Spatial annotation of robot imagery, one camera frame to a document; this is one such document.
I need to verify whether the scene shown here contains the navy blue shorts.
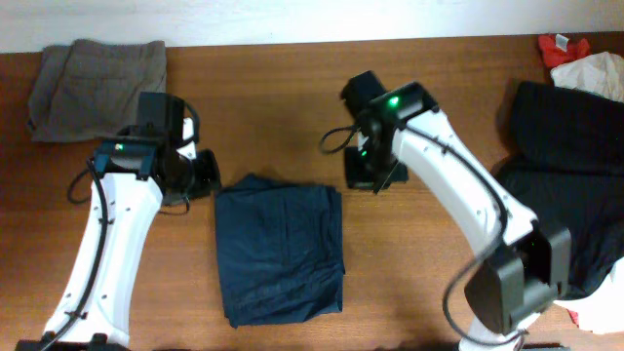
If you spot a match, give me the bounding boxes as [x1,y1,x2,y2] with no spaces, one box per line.
[214,175,345,328]

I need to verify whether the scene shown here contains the black shorts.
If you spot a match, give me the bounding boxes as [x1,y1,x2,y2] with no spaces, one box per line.
[509,81,623,176]

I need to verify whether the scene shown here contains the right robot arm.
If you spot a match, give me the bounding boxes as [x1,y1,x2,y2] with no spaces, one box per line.
[340,71,571,350]

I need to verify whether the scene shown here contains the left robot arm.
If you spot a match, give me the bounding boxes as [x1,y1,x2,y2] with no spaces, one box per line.
[16,117,220,350]

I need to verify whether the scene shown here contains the folded grey shorts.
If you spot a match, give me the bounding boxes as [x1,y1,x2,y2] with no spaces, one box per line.
[27,39,167,142]

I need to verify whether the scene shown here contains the black shirt white stripe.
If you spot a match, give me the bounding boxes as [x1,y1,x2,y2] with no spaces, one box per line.
[494,156,623,300]

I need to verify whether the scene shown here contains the red cloth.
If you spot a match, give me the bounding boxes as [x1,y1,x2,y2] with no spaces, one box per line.
[537,34,591,68]

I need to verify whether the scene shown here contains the white cloth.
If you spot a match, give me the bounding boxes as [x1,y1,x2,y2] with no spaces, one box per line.
[550,52,623,102]

